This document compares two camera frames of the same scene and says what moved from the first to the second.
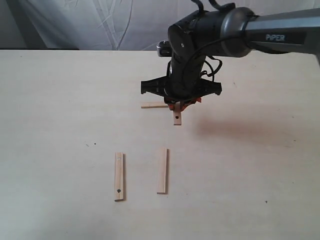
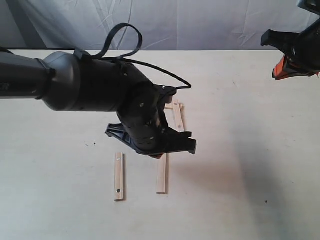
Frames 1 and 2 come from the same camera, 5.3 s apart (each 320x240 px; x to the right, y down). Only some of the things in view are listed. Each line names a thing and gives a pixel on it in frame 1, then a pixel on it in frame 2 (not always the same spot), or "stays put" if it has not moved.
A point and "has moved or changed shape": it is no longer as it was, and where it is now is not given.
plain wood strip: (163, 160) stays put
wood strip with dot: (120, 176) stays put
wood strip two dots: (177, 114) has moved or changed shape
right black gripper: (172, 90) → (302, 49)
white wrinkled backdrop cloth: (108, 24) stays put
